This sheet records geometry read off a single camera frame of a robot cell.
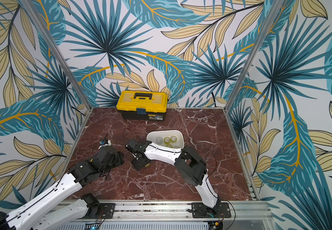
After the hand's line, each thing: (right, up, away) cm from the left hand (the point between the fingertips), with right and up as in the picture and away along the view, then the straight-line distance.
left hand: (118, 158), depth 77 cm
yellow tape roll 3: (+31, +8, +23) cm, 39 cm away
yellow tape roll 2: (+26, +7, +23) cm, 35 cm away
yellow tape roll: (+21, +7, +23) cm, 32 cm away
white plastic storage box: (+16, +10, +20) cm, 28 cm away
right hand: (+10, -5, +10) cm, 15 cm away
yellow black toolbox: (+11, +31, +23) cm, 40 cm away
